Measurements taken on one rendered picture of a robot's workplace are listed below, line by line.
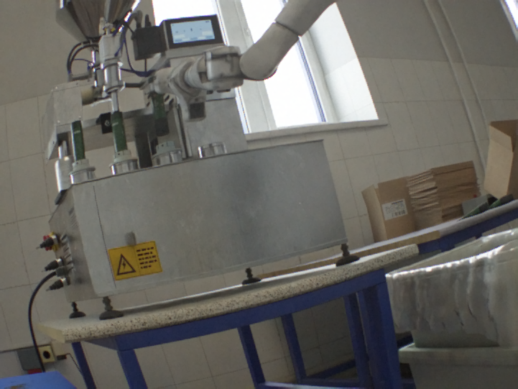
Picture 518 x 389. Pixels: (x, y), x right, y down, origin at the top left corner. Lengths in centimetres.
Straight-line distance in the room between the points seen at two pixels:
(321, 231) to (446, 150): 273
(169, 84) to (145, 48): 35
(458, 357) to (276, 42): 83
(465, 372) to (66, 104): 121
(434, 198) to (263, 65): 178
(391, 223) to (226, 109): 150
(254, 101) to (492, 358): 280
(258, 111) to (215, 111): 220
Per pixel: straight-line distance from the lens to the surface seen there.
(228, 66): 116
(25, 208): 290
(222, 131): 162
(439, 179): 281
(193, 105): 131
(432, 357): 158
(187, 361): 302
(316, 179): 144
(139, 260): 126
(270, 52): 115
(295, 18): 116
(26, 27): 323
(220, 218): 133
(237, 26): 399
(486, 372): 143
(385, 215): 298
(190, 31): 168
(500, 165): 268
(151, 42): 166
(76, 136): 143
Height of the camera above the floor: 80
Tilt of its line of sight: 5 degrees up
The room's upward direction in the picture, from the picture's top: 14 degrees counter-clockwise
